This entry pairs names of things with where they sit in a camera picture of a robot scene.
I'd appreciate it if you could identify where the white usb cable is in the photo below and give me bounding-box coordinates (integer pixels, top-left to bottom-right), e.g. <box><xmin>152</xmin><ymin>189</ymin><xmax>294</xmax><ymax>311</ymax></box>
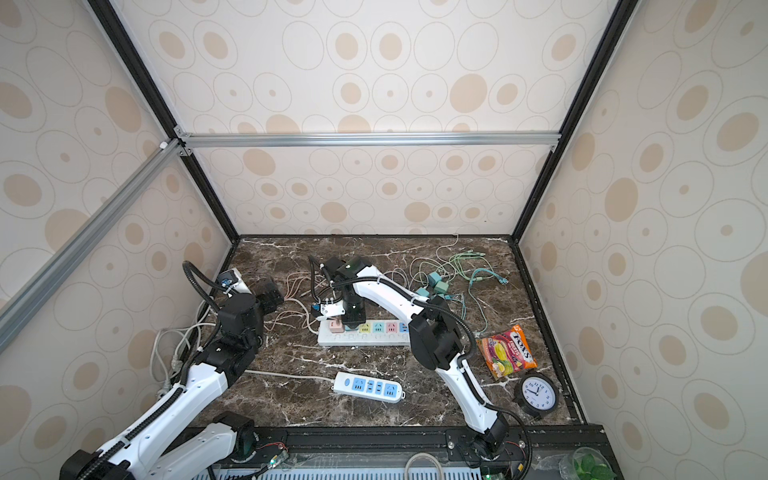
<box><xmin>383</xmin><ymin>239</ymin><xmax>463</xmax><ymax>289</ymax></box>

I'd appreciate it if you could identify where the light green charger plug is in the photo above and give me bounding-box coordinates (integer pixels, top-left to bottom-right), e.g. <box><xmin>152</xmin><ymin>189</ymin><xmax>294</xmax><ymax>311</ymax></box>
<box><xmin>433</xmin><ymin>281</ymin><xmax>449</xmax><ymax>295</ymax></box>

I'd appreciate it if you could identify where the teal charger plug back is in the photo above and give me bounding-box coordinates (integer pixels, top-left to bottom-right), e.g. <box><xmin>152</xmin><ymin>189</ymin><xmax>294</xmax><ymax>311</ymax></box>
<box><xmin>428</xmin><ymin>272</ymin><xmax>443</xmax><ymax>288</ymax></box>

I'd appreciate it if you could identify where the pink usb cable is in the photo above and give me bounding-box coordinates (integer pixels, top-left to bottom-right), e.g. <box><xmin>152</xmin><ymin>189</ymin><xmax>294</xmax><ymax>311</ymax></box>
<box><xmin>263</xmin><ymin>273</ymin><xmax>331</xmax><ymax>336</ymax></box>

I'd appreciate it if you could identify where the horizontal aluminium rail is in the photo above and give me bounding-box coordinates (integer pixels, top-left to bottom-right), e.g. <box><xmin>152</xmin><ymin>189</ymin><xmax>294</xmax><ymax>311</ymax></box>
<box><xmin>181</xmin><ymin>131</ymin><xmax>561</xmax><ymax>148</ymax></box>

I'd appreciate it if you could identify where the white power strip cord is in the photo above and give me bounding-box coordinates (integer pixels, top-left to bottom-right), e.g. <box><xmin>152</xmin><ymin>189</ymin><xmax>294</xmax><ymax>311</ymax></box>
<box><xmin>148</xmin><ymin>299</ymin><xmax>337</xmax><ymax>391</ymax></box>

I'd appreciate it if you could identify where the teal usb cable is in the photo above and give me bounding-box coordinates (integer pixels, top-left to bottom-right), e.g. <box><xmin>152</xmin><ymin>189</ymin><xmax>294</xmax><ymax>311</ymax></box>
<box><xmin>455</xmin><ymin>267</ymin><xmax>510</xmax><ymax>337</ymax></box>

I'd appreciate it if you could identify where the short white blue power strip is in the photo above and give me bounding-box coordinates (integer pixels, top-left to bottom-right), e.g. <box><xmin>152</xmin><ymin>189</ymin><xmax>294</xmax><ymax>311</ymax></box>
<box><xmin>333</xmin><ymin>372</ymin><xmax>405</xmax><ymax>403</ymax></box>

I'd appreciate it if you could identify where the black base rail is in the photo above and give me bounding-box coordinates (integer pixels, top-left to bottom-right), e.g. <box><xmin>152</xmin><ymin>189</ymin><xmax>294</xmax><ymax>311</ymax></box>
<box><xmin>196</xmin><ymin>425</ymin><xmax>623</xmax><ymax>479</ymax></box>

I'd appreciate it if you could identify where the clear cup with green leaves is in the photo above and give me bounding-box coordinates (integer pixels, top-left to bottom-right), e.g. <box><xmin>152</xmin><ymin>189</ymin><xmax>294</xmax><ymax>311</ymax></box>
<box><xmin>558</xmin><ymin>447</ymin><xmax>617</xmax><ymax>480</ymax></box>

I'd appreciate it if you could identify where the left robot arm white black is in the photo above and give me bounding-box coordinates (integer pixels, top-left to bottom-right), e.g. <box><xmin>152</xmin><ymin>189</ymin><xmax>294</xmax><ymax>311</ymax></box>
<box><xmin>59</xmin><ymin>261</ymin><xmax>284</xmax><ymax>479</ymax></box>

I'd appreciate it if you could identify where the black round clock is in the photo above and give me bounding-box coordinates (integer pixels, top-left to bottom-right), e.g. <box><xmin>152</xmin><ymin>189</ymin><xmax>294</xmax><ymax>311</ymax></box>
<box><xmin>514</xmin><ymin>372</ymin><xmax>560</xmax><ymax>419</ymax></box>

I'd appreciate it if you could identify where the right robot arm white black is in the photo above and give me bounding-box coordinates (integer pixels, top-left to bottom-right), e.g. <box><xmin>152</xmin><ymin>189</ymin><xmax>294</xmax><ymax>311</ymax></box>
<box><xmin>308</xmin><ymin>256</ymin><xmax>532</xmax><ymax>459</ymax></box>

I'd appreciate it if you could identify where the long white colourful power strip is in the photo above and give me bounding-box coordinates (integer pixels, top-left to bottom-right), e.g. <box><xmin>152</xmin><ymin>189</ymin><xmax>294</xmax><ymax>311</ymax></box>
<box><xmin>317</xmin><ymin>319</ymin><xmax>410</xmax><ymax>347</ymax></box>

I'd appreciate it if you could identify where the green usb cable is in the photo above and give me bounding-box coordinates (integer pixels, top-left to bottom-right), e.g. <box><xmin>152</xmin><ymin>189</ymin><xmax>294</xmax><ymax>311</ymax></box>
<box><xmin>448</xmin><ymin>250</ymin><xmax>488</xmax><ymax>282</ymax></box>

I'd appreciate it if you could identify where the colourful candy bag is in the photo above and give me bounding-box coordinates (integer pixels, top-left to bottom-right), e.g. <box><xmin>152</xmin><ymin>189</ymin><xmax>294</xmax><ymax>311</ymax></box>
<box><xmin>477</xmin><ymin>325</ymin><xmax>538</xmax><ymax>380</ymax></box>

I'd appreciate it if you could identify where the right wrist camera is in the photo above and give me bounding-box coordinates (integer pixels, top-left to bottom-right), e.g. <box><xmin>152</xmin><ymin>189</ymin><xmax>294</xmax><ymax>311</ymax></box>
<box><xmin>310</xmin><ymin>299</ymin><xmax>345</xmax><ymax>318</ymax></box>

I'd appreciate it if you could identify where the diagonal aluminium rail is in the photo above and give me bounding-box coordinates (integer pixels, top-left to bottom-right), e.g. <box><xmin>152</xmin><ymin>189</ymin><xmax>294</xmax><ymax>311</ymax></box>
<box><xmin>1</xmin><ymin>138</ymin><xmax>181</xmax><ymax>350</ymax></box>

